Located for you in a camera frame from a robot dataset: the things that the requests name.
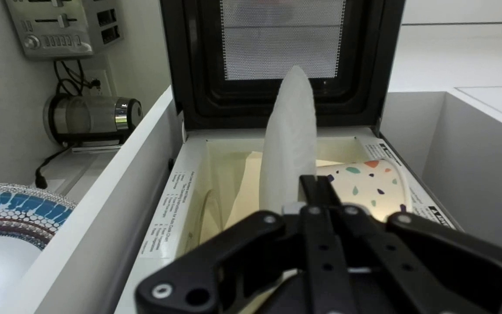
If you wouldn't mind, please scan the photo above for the stainless steel microwave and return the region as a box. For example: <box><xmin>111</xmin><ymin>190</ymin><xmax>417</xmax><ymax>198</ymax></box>
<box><xmin>112</xmin><ymin>123</ymin><xmax>459</xmax><ymax>314</ymax></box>

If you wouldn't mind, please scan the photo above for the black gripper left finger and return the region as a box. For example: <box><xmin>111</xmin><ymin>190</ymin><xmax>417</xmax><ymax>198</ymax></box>
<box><xmin>133</xmin><ymin>172</ymin><xmax>358</xmax><ymax>314</ymax></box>

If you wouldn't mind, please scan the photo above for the black microwave door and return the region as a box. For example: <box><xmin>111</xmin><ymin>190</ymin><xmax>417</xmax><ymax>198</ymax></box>
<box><xmin>158</xmin><ymin>0</ymin><xmax>407</xmax><ymax>130</ymax></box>

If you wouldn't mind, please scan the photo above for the blue patterned decorative plate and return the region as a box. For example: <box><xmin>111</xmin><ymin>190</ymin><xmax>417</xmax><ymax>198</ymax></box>
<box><xmin>0</xmin><ymin>181</ymin><xmax>76</xmax><ymax>314</ymax></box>

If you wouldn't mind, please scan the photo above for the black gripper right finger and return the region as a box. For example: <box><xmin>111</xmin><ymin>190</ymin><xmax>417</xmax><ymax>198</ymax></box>
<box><xmin>313</xmin><ymin>174</ymin><xmax>502</xmax><ymax>314</ymax></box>

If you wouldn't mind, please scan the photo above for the wall control panel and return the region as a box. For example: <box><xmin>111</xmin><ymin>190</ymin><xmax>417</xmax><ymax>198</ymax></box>
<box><xmin>3</xmin><ymin>0</ymin><xmax>125</xmax><ymax>61</ymax></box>

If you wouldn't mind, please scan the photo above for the black toaster cable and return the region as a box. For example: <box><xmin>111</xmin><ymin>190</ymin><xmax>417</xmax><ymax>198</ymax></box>
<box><xmin>51</xmin><ymin>57</ymin><xmax>102</xmax><ymax>97</ymax></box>

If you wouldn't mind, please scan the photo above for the speckled paper cup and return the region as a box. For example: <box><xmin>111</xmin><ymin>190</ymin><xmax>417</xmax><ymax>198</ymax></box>
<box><xmin>315</xmin><ymin>158</ymin><xmax>412</xmax><ymax>225</ymax></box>

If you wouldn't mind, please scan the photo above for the black kettle power cable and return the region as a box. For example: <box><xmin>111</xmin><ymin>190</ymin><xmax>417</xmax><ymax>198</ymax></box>
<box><xmin>32</xmin><ymin>143</ymin><xmax>72</xmax><ymax>191</ymax></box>

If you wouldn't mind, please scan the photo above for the white paper plate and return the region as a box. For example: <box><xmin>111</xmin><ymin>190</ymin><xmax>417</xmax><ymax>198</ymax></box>
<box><xmin>259</xmin><ymin>64</ymin><xmax>318</xmax><ymax>216</ymax></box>

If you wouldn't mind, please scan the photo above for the silver metal canister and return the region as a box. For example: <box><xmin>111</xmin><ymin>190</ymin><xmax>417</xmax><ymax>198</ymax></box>
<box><xmin>43</xmin><ymin>92</ymin><xmax>144</xmax><ymax>146</ymax></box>

